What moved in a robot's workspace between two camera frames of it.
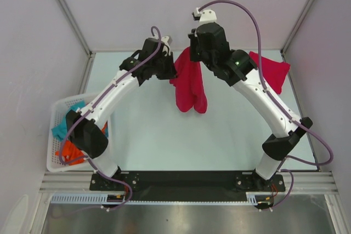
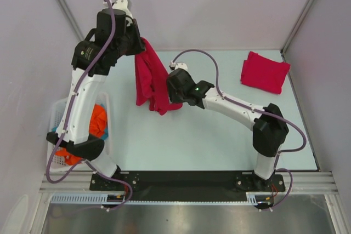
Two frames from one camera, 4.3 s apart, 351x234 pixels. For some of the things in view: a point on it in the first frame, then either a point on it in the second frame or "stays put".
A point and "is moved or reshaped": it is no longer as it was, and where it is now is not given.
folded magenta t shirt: [274, 72] stays put
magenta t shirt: [188, 81] is moved or reshaped
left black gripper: [171, 72] to [139, 44]
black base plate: [186, 184] stays put
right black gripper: [193, 40] to [172, 97]
